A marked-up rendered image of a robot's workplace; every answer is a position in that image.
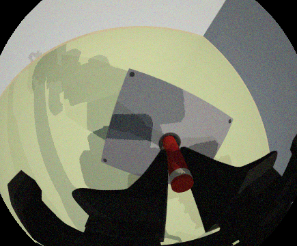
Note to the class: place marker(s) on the red peg with white band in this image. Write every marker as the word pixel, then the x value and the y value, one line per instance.
pixel 179 175

